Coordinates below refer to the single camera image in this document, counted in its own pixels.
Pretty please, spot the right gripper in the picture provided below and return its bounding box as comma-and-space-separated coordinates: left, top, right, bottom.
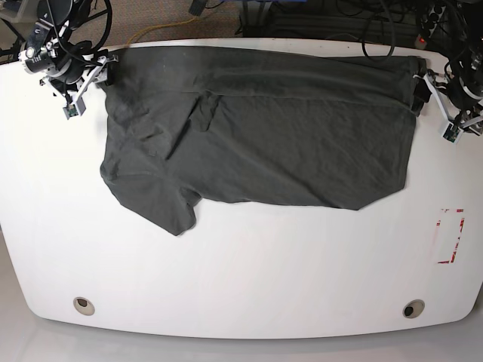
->
19, 41, 118, 97

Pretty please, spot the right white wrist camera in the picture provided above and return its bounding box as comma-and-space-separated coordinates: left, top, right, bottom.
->
63, 54, 118, 119

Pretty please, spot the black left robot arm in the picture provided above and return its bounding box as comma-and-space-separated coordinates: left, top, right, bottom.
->
415, 1, 482, 143

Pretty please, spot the white power strip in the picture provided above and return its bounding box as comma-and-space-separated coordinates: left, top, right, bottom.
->
414, 34, 431, 50

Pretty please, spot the red tape marking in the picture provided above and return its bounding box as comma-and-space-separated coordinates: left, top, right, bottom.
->
433, 208, 465, 265

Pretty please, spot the table grommet hole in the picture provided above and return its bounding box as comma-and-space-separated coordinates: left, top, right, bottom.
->
402, 299, 425, 319
73, 297, 95, 316

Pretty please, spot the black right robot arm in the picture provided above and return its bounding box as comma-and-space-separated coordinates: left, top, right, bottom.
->
19, 0, 112, 100

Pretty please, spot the left table grommet hole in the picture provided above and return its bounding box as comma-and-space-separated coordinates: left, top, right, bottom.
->
73, 297, 95, 316

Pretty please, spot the dark green T-shirt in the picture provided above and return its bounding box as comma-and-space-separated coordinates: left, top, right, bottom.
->
100, 47, 426, 235

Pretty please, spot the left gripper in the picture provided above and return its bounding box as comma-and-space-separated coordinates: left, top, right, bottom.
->
411, 70, 482, 134

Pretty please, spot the right table grommet hole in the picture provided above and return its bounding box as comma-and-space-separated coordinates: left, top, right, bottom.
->
402, 299, 425, 319

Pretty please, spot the yellow cable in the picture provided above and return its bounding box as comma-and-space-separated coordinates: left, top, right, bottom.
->
130, 9, 201, 44

